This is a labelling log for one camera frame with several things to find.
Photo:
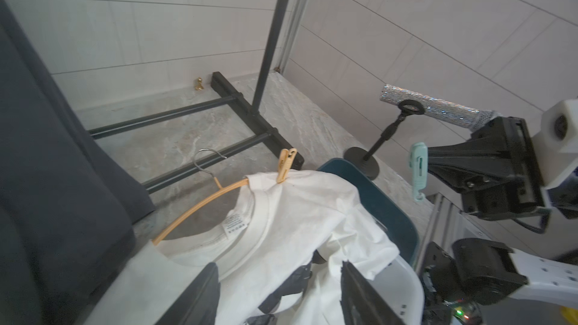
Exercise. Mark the black clothes rack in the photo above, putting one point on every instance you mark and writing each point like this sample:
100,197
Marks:
230,103

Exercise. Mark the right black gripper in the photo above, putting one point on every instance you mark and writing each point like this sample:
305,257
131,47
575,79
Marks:
498,170

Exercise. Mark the teal plastic tray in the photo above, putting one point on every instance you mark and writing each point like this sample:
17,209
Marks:
400,229

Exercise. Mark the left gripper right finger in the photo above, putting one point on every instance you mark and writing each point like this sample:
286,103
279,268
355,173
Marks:
360,302

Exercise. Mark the white laundry basket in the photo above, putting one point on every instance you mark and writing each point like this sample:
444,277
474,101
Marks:
401,289

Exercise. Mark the mint green clothespin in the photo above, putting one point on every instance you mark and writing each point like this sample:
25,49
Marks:
418,163

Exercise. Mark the tan wooden clothespin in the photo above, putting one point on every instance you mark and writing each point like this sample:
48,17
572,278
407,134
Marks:
286,159

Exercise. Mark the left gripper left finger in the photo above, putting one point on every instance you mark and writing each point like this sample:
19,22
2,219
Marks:
198,304

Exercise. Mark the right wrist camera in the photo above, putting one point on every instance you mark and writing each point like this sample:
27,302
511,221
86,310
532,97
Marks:
555,145

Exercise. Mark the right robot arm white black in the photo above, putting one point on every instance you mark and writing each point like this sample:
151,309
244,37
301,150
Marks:
480,272

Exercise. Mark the brass door stopper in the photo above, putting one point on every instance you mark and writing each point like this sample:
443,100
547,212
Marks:
199,85

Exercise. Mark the white printed t-shirt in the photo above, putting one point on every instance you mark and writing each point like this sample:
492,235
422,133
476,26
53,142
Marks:
273,230

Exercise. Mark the dark garment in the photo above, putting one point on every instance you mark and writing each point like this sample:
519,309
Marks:
67,209

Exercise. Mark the orange wire hanger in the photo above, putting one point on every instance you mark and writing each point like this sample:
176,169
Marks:
221,191

